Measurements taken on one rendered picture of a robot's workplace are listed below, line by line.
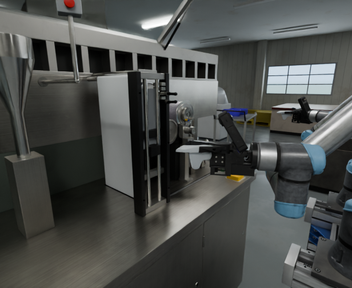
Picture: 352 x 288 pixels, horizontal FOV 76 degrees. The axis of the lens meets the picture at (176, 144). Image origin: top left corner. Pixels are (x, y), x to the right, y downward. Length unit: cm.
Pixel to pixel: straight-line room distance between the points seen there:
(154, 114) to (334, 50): 903
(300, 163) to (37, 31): 105
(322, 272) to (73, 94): 119
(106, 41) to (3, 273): 102
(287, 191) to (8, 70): 81
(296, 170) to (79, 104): 96
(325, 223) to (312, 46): 866
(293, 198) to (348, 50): 912
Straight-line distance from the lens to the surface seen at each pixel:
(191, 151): 54
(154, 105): 88
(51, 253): 85
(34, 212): 91
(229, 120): 58
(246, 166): 61
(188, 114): 119
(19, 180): 86
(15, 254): 90
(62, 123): 116
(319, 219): 146
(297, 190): 63
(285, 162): 60
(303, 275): 101
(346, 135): 77
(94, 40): 126
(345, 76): 960
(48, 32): 117
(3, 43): 80
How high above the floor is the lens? 139
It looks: 14 degrees down
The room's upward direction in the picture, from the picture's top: straight up
